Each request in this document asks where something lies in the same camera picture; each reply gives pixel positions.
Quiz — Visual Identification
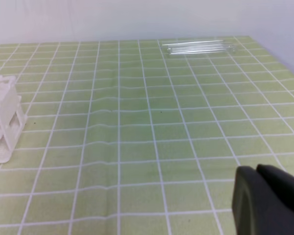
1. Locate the spare glass tube near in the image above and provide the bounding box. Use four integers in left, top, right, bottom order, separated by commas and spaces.
167, 44, 236, 55

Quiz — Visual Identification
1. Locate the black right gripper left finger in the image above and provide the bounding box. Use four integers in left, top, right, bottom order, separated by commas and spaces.
232, 166, 294, 235

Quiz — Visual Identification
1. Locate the spare glass tube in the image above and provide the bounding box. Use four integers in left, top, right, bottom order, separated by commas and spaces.
167, 44, 236, 55
162, 40, 224, 48

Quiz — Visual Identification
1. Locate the white plastic test tube rack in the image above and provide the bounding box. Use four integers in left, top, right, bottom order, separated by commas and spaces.
0, 75, 27, 164

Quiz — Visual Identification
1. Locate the green checked tablecloth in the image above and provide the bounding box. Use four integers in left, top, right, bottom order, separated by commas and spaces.
0, 36, 294, 235

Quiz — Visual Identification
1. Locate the spare glass tube far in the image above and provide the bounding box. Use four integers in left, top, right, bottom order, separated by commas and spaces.
162, 40, 224, 48

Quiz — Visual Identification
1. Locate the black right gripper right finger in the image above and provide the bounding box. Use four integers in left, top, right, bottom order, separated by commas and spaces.
256, 164, 294, 212

